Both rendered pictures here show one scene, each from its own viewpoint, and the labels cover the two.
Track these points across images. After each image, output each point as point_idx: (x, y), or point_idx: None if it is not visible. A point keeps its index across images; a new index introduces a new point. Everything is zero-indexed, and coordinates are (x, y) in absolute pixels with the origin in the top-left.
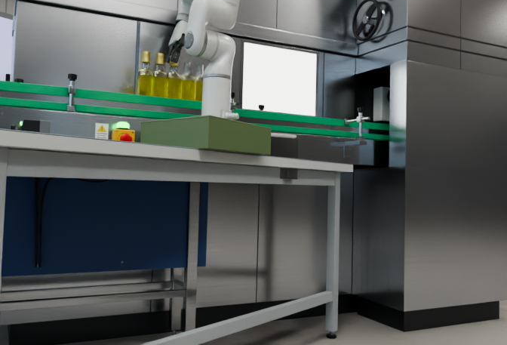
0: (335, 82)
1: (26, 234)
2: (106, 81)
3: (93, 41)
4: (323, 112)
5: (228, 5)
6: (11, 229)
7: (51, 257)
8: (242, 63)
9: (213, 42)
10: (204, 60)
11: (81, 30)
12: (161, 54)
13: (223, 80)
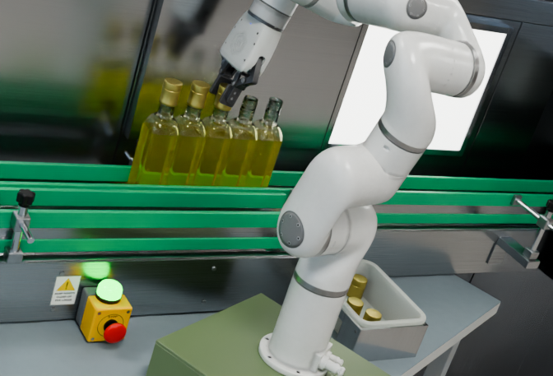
0: (520, 81)
1: None
2: (71, 95)
3: (58, 12)
4: (476, 136)
5: (392, 181)
6: None
7: None
8: (355, 58)
9: (339, 243)
10: (281, 53)
11: None
12: (205, 90)
13: (335, 302)
